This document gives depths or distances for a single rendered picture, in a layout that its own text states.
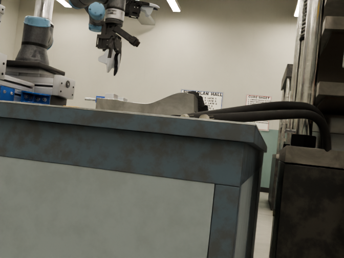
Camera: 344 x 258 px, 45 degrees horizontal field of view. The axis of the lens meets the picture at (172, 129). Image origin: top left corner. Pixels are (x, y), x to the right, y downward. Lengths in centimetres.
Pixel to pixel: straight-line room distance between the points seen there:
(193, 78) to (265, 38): 172
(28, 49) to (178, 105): 81
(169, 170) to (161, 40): 846
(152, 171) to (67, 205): 21
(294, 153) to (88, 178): 82
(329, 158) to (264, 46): 754
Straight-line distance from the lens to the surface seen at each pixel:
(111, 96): 163
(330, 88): 165
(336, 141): 200
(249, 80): 884
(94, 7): 204
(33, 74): 195
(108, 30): 171
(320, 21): 165
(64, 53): 999
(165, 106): 150
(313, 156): 152
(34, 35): 201
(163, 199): 87
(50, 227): 98
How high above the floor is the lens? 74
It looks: 2 degrees up
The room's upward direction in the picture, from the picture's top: 6 degrees clockwise
